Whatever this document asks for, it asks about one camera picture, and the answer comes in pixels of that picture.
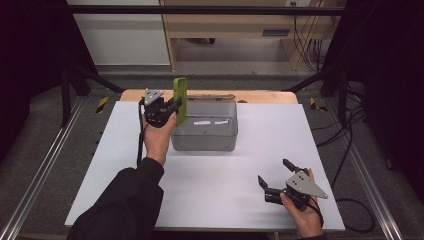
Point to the person's right hand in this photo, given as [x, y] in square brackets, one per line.
[305, 218]

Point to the wooden table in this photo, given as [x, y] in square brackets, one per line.
[266, 96]

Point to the person's left hand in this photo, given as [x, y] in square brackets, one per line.
[159, 140]

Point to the aluminium floor rail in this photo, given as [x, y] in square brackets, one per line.
[370, 186]
[43, 166]

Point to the green phone case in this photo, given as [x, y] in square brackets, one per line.
[180, 101]

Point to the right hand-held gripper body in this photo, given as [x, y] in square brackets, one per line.
[300, 190]

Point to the clear grey plastic box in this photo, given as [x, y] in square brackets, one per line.
[208, 133]

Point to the white table board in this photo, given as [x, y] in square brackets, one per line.
[216, 190]

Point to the white cabinet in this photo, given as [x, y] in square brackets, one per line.
[123, 36]

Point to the light wooden desk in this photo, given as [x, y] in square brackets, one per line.
[230, 26]

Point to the black metal stand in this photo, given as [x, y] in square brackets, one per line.
[66, 96]
[341, 93]

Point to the black horizontal frame bar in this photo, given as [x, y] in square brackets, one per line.
[200, 10]

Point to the black curtain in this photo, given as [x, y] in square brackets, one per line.
[30, 66]
[390, 83]

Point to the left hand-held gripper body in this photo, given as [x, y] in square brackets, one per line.
[155, 110]

